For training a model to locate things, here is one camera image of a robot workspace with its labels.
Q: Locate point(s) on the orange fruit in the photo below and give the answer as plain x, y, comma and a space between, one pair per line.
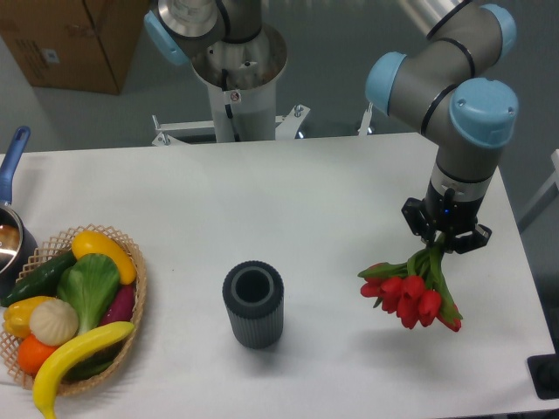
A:
32, 354

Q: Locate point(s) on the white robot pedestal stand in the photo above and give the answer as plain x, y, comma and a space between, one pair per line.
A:
241, 82

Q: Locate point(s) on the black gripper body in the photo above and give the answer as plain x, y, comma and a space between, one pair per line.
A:
443, 212

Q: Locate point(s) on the green leafy cabbage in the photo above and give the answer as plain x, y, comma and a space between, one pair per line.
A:
89, 287

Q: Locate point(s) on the woven wicker basket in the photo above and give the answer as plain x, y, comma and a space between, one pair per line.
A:
49, 249

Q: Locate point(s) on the brown cardboard box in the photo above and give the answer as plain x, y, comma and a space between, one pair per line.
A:
77, 45

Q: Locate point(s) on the dark green cucumber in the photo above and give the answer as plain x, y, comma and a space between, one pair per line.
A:
41, 281

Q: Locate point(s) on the yellow banana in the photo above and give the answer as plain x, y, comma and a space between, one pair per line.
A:
51, 373

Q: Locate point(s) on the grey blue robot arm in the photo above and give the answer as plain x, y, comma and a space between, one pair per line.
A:
442, 94

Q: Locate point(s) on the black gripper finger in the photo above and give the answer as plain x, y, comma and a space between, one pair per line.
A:
419, 220
471, 240

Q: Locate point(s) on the purple sweet potato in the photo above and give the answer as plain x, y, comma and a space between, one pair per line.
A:
122, 307

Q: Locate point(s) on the white steamed bun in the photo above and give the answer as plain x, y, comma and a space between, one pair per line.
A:
54, 322

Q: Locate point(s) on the yellow bell pepper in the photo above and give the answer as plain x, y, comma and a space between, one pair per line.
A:
16, 318

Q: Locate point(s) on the dark grey ribbed vase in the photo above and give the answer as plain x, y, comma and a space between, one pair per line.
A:
253, 294

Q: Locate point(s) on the blue handled saucepan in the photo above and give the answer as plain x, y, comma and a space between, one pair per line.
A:
17, 243

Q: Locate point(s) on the red tulip bouquet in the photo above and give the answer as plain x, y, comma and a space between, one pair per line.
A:
415, 290

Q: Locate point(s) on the black device at table edge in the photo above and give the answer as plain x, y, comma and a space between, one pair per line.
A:
544, 374

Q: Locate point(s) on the white frame at right edge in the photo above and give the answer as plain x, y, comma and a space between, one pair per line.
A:
542, 198

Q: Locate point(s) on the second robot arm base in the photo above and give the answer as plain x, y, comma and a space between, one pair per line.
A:
180, 30

